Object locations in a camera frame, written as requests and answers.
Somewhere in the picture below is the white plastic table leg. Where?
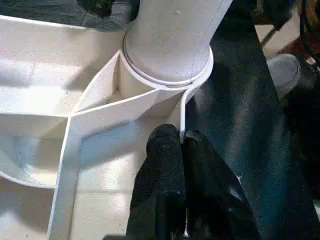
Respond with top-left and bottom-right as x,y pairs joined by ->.
121,0 -> 233,88

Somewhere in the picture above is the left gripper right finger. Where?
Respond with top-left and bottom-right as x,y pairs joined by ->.
182,130 -> 261,240

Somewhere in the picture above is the white plastic table top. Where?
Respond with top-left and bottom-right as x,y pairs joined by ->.
0,15 -> 216,240

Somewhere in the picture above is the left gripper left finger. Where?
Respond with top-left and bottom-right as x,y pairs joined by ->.
125,123 -> 187,240

